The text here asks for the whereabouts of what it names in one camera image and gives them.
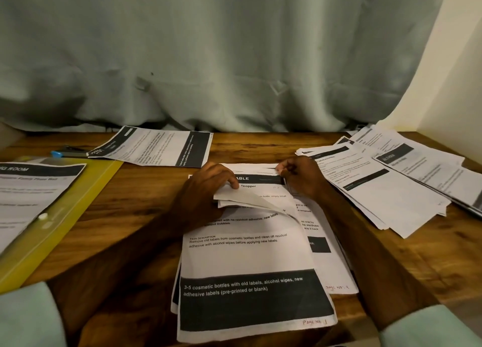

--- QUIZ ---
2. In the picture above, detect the person's left hand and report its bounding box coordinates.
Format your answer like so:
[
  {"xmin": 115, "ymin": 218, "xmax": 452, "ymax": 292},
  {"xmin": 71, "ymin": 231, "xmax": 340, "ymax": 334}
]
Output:
[{"xmin": 166, "ymin": 161, "xmax": 240, "ymax": 236}]

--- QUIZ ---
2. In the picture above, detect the person's right hand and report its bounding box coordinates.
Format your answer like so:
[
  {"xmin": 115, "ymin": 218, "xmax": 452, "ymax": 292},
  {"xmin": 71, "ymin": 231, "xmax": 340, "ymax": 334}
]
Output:
[{"xmin": 276, "ymin": 155, "xmax": 334, "ymax": 205}]

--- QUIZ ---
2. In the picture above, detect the single sheet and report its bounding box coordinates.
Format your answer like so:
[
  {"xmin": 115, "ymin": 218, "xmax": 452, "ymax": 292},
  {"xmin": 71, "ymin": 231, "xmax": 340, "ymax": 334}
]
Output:
[{"xmin": 86, "ymin": 125, "xmax": 215, "ymax": 169}]

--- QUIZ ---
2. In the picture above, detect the printed papers pile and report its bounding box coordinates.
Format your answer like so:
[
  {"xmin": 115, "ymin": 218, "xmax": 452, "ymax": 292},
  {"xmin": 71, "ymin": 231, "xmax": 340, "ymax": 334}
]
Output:
[{"xmin": 294, "ymin": 124, "xmax": 482, "ymax": 239}]

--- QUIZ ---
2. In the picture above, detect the yellow patterned folder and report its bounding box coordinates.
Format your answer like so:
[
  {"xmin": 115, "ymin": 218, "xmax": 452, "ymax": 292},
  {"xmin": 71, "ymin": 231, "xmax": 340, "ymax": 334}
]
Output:
[{"xmin": 0, "ymin": 155, "xmax": 125, "ymax": 293}]

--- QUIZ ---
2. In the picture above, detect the person's right forearm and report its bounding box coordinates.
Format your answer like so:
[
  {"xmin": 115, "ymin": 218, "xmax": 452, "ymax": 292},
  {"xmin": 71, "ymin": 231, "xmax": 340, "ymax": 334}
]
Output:
[{"xmin": 315, "ymin": 191, "xmax": 482, "ymax": 347}]

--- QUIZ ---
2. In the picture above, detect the person's left forearm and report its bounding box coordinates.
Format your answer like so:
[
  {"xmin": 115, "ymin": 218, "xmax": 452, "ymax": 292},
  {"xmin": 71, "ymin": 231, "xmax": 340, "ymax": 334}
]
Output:
[{"xmin": 0, "ymin": 215, "xmax": 198, "ymax": 347}]

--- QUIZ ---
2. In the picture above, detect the blue pen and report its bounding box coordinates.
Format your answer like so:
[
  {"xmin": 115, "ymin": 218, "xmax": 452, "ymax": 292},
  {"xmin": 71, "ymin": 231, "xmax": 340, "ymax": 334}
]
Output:
[{"xmin": 50, "ymin": 149, "xmax": 90, "ymax": 159}]

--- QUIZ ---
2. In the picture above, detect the pale green curtain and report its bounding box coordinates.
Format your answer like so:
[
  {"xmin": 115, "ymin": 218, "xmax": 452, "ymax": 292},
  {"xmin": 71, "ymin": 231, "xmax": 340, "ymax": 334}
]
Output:
[{"xmin": 0, "ymin": 0, "xmax": 450, "ymax": 133}]

